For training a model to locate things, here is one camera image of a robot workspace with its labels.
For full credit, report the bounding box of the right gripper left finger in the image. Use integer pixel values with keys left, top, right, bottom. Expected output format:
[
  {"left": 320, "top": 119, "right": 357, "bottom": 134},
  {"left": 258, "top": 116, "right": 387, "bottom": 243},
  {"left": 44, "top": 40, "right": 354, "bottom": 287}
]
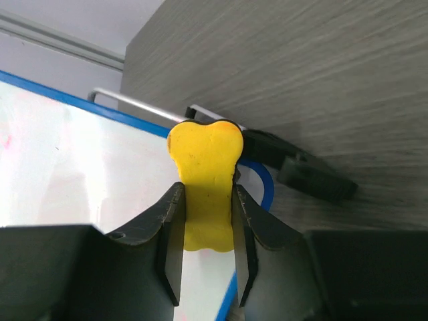
[{"left": 1, "top": 182, "right": 186, "bottom": 320}]

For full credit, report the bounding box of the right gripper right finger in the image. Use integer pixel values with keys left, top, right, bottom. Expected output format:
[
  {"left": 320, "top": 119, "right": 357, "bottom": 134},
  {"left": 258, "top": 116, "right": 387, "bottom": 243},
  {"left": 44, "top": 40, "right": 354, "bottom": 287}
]
[{"left": 231, "top": 185, "right": 427, "bottom": 320}]

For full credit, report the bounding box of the blue framed whiteboard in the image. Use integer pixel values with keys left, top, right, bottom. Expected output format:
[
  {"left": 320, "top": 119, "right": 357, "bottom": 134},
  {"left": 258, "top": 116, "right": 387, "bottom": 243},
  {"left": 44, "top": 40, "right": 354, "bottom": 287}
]
[{"left": 0, "top": 70, "right": 358, "bottom": 321}]

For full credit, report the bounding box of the yellow whiteboard eraser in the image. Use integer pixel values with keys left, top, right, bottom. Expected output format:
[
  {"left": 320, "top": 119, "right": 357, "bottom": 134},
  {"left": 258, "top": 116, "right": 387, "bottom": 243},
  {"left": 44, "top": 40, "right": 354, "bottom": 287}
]
[{"left": 167, "top": 120, "right": 243, "bottom": 253}]

